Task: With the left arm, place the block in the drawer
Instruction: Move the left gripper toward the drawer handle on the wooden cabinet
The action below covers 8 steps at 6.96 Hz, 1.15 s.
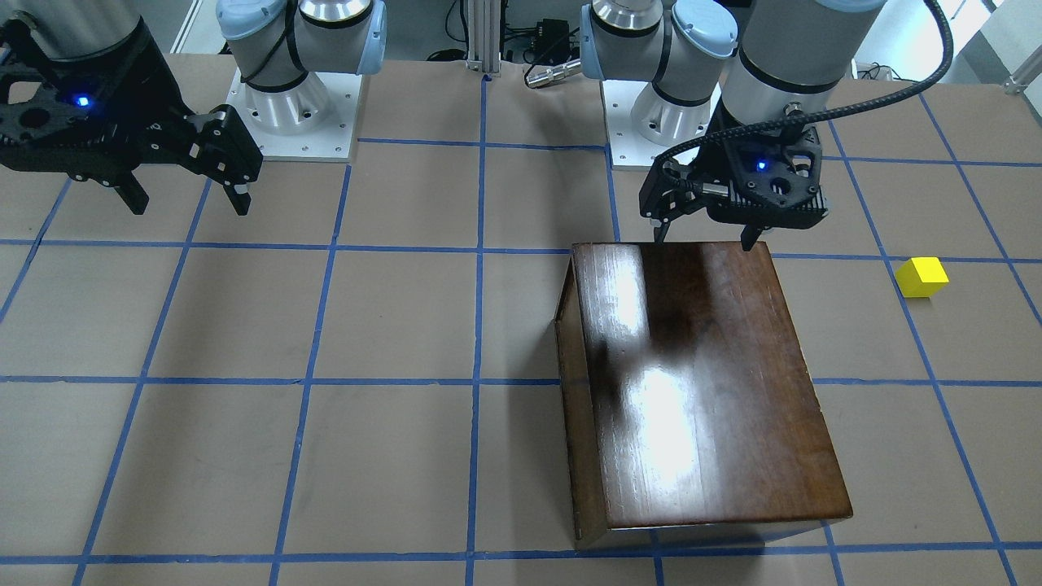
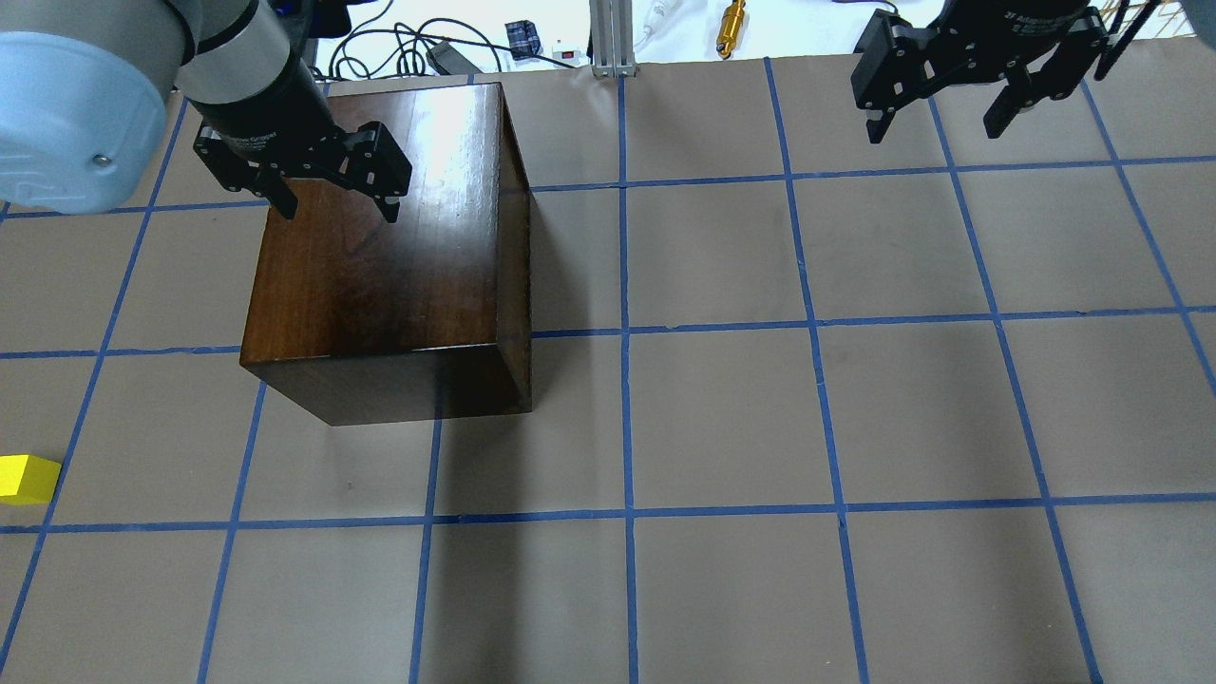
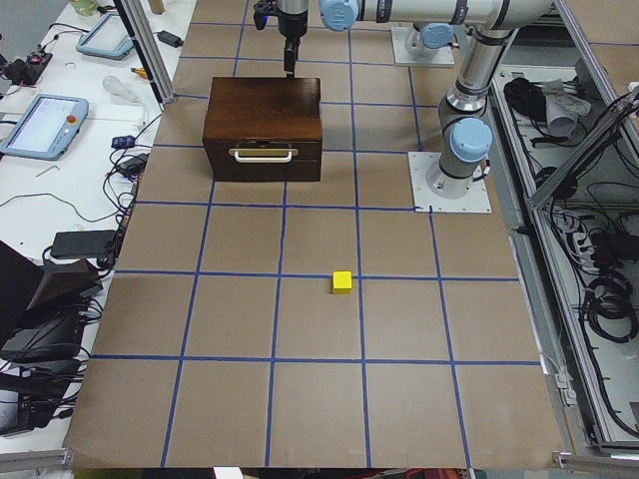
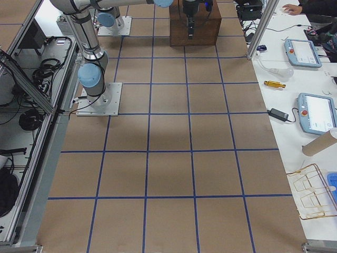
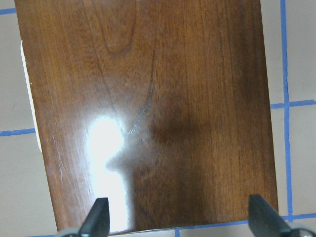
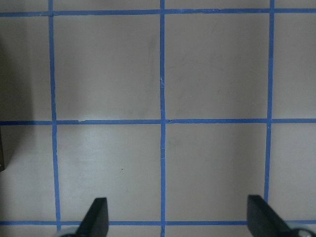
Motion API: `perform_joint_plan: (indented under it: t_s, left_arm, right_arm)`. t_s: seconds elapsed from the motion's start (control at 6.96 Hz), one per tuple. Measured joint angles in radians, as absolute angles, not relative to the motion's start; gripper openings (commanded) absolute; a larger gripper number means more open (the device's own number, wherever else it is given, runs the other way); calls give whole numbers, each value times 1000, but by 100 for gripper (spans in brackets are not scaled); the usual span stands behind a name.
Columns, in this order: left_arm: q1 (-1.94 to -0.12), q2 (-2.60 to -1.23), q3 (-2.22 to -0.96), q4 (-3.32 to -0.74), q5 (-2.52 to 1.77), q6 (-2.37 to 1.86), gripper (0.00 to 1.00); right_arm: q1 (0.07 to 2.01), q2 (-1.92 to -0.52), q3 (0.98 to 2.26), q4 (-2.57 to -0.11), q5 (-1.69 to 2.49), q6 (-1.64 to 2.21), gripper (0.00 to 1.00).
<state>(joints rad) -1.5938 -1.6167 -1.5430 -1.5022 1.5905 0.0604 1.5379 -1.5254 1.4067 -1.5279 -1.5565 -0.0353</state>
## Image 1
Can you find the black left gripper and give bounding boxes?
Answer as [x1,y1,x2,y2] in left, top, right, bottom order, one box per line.
[639,125,830,251]

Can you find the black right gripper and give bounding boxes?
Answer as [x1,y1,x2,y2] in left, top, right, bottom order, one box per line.
[2,18,251,216]

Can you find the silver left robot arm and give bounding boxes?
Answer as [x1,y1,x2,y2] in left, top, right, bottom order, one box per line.
[578,1,883,250]

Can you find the dark wooden drawer box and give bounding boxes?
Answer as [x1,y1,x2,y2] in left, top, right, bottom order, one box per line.
[554,242,853,550]

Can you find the yellow block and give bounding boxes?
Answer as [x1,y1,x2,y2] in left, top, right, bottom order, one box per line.
[894,257,950,298]

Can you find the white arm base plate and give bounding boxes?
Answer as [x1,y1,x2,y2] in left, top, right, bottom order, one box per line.
[227,71,367,164]
[601,81,733,171]

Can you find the black corrugated cable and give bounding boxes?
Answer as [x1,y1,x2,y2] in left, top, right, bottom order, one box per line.
[655,0,954,176]

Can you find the aluminium frame post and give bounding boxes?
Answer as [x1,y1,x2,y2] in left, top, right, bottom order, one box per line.
[461,0,503,81]

